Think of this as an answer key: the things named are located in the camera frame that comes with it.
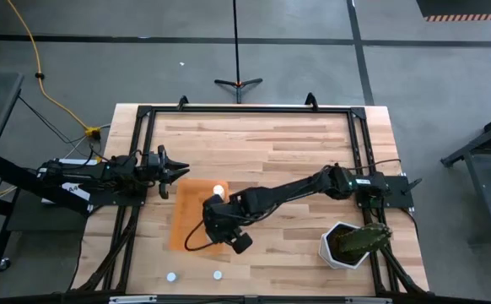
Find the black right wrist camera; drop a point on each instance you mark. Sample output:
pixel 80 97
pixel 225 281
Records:
pixel 242 243

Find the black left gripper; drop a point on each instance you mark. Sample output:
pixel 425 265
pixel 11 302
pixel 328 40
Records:
pixel 159 169

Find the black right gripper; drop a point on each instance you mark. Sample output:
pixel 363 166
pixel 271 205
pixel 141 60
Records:
pixel 222 232

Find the white pill bottle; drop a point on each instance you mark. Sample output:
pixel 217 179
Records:
pixel 218 189

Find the white hexagonal plant pot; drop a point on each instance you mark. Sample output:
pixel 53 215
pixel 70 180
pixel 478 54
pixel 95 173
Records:
pixel 327 253

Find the black aluminium table frame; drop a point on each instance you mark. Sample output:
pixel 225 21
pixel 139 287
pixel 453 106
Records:
pixel 249 110

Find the black tripod stand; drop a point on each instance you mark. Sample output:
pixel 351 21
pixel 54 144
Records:
pixel 237 63

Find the green cactus plant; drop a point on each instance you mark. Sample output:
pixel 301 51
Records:
pixel 363 238

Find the dark grey metal table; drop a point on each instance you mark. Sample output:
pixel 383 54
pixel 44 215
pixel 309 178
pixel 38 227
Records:
pixel 481 148

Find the white bottle cap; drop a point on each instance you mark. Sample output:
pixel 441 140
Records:
pixel 171 277
pixel 217 275

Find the black orange striped mat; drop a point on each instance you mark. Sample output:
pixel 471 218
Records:
pixel 465 8

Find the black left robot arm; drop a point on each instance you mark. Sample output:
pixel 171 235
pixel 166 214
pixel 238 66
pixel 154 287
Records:
pixel 98 171

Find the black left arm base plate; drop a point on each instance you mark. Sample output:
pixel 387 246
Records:
pixel 110 198

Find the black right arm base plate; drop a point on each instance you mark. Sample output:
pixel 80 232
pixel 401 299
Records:
pixel 397 196

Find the translucent orange plastic basket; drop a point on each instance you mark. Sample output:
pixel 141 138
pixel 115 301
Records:
pixel 186 211

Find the white paper label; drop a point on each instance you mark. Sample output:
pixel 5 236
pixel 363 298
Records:
pixel 76 192

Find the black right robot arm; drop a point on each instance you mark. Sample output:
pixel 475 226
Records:
pixel 296 188

